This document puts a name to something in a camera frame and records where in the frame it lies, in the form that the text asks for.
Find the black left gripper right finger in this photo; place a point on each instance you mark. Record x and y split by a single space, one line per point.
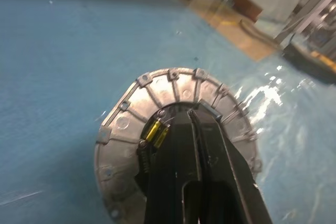
223 171

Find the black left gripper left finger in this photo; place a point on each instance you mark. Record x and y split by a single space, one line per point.
170 171

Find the brown cardboard box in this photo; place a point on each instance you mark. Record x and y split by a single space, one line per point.
249 6

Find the aluminium frame rack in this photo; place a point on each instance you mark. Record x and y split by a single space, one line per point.
307 9

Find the silver motor cover with circuit board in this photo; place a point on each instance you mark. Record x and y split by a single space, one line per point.
157 95

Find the black rack base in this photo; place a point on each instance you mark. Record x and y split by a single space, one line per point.
307 61

